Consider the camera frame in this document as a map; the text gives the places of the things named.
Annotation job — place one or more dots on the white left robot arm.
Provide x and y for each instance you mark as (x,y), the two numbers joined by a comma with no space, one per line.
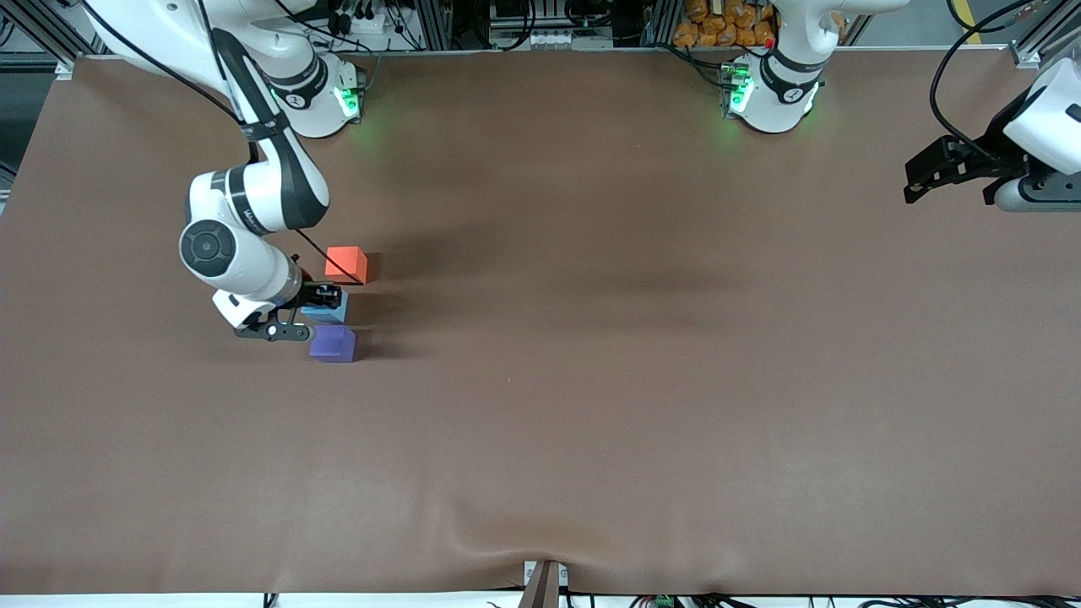
(773,101)

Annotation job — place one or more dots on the bag of orange objects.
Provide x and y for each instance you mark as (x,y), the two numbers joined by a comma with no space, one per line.
(722,25)

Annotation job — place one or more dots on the aluminium frame post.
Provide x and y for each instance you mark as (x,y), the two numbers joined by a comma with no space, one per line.
(1034,46)
(52,46)

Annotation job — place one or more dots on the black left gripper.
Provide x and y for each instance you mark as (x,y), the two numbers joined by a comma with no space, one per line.
(991,152)

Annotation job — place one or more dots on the white terminal block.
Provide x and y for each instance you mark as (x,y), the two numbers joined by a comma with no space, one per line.
(551,39)

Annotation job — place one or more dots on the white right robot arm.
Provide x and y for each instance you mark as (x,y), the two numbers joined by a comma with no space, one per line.
(253,198)

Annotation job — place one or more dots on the light blue foam block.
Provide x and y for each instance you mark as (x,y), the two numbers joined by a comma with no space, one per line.
(334,315)

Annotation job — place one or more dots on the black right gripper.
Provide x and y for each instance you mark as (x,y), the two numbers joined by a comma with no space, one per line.
(314,295)

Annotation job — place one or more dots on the brown table cover cloth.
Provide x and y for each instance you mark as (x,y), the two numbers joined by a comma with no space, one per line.
(540,422)

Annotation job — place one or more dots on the purple foam block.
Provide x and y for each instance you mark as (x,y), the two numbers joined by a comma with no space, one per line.
(331,344)

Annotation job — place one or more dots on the white power strip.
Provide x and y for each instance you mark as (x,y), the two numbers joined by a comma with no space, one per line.
(363,18)

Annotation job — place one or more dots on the orange foam block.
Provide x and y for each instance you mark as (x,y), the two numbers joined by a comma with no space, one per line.
(346,253)

